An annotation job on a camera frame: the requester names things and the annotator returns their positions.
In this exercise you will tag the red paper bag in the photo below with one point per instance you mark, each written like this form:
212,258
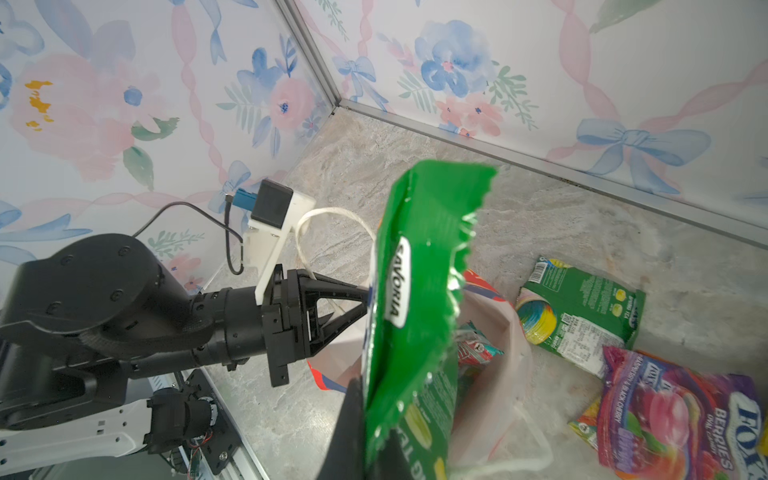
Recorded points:
487,396

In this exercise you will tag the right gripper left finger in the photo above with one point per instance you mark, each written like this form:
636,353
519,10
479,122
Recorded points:
346,453

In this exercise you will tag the teal snack pack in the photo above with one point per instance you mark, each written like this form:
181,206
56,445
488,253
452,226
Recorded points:
473,347

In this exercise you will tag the purple berries candy pack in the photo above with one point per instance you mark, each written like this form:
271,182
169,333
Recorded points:
659,420

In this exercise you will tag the green snack pack back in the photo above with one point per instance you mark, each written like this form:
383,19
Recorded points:
574,314

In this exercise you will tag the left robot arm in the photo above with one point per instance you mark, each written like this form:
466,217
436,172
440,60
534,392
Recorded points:
103,352

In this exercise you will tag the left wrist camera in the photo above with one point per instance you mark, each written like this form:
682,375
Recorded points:
272,213

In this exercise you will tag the yellow green candy pack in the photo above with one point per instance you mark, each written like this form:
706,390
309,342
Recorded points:
410,361

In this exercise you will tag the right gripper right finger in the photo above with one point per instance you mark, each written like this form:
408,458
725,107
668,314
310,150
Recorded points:
391,463

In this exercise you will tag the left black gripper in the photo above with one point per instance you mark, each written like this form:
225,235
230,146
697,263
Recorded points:
293,330

